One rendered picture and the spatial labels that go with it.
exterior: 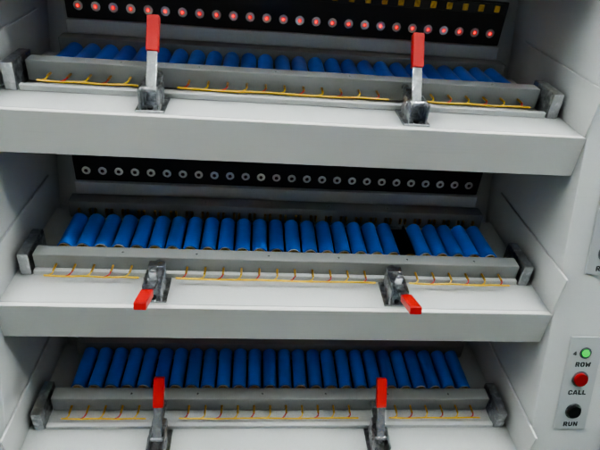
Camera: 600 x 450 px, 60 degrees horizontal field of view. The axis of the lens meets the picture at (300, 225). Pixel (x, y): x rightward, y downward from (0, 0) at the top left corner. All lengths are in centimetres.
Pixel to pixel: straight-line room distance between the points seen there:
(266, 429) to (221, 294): 20
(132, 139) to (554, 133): 43
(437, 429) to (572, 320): 22
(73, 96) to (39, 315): 23
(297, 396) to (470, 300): 25
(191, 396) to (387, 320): 27
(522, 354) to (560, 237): 17
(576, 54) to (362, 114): 24
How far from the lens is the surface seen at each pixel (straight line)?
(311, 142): 53
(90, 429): 72
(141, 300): 52
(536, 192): 69
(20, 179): 67
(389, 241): 66
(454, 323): 62
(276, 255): 60
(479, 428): 76
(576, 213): 63
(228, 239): 63
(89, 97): 58
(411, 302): 54
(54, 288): 62
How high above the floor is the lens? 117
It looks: 15 degrees down
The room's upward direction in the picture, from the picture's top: 3 degrees clockwise
